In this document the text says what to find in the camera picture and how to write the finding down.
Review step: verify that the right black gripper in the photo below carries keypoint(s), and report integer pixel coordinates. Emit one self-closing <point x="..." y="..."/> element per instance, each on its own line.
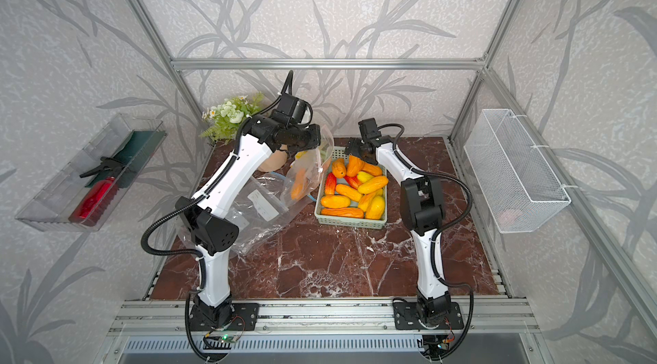
<point x="356" y="141"/>

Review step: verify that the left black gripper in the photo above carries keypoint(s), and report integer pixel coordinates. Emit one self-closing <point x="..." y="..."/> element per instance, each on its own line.
<point x="316" y="140"/>

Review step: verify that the clear zip-top bag pink zipper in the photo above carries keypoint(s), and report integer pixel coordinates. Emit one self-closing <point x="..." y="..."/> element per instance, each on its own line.
<point x="309" y="168"/>

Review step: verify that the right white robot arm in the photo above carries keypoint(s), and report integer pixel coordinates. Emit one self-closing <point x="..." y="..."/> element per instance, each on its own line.
<point x="423" y="211"/>

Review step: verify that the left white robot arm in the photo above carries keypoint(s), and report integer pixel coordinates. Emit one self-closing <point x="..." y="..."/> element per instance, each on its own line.
<point x="280" y="127"/>

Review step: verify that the red mango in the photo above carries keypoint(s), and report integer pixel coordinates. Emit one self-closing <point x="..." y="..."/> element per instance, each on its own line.
<point x="330" y="184"/>

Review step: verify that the yellow mango front right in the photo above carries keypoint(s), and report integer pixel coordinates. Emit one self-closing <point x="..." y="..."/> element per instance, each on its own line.
<point x="376" y="208"/>

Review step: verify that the clear zip-top bag blue zipper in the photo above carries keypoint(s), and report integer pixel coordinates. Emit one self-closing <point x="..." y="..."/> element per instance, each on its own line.
<point x="258" y="212"/>

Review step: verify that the green plastic basket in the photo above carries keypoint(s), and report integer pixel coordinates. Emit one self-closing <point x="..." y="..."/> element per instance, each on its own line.
<point x="347" y="193"/>

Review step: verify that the potted white flower plant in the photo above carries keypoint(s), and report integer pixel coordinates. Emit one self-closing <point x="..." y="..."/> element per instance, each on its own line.
<point x="225" y="119"/>

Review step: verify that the green book in tray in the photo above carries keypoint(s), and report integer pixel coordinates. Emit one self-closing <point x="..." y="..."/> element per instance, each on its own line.
<point x="134" y="153"/>

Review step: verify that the red black pruning shears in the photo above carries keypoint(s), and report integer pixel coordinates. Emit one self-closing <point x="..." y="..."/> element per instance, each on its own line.
<point x="102" y="190"/>

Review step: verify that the white wire mesh basket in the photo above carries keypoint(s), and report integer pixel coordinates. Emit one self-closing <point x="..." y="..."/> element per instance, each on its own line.
<point x="521" y="189"/>

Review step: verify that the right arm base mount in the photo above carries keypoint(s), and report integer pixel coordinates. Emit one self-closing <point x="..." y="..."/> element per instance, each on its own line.
<point x="435" y="314"/>

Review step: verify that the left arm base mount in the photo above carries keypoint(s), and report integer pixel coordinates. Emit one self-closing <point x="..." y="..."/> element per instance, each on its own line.
<point x="231" y="316"/>

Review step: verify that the clear wall-mounted tray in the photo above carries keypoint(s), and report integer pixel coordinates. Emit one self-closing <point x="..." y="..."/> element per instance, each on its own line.
<point x="83" y="195"/>

